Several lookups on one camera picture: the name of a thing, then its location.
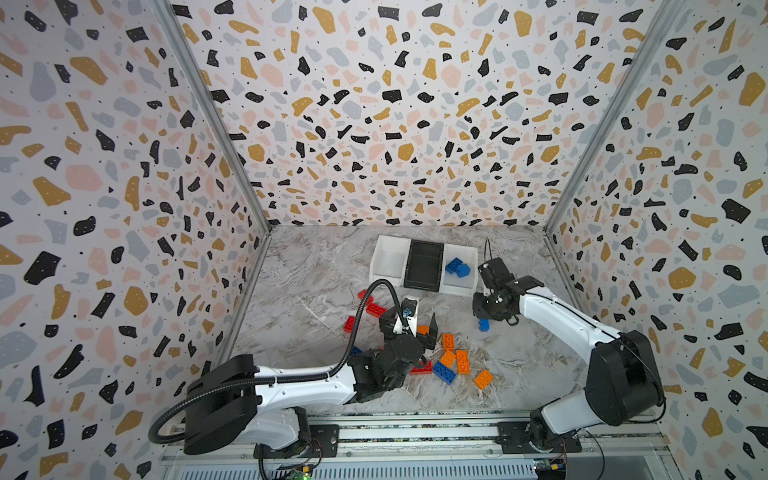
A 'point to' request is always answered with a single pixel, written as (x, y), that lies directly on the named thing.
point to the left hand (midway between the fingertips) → (423, 309)
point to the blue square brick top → (462, 270)
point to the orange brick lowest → (483, 379)
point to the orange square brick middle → (447, 358)
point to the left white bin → (390, 260)
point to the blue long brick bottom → (444, 373)
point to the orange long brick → (463, 362)
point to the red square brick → (349, 323)
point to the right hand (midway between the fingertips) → (479, 302)
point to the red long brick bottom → (427, 370)
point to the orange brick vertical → (423, 329)
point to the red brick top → (361, 294)
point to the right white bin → (451, 283)
